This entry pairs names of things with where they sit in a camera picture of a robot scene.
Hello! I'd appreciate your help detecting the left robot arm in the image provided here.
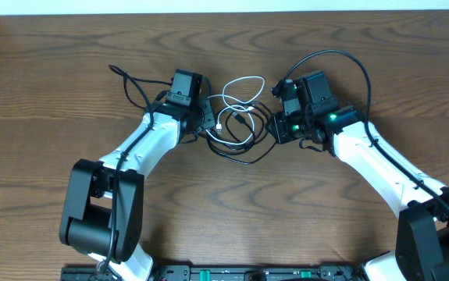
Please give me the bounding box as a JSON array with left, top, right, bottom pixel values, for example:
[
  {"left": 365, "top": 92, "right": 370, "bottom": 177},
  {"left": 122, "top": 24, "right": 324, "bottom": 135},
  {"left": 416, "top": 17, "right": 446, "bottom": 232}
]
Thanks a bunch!
[{"left": 59, "top": 69, "right": 214, "bottom": 280}]

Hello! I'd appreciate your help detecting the white USB cable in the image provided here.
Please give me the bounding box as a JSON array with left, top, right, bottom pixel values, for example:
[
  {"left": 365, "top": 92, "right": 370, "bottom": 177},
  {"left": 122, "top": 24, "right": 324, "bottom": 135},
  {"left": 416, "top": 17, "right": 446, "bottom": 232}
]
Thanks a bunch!
[{"left": 205, "top": 75, "right": 266, "bottom": 147}]

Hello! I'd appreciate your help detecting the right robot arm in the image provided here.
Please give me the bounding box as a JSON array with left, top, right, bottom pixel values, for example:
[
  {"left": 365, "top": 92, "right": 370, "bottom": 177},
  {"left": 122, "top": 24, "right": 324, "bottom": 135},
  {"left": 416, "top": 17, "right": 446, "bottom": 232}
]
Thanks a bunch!
[{"left": 266, "top": 71, "right": 449, "bottom": 280}]

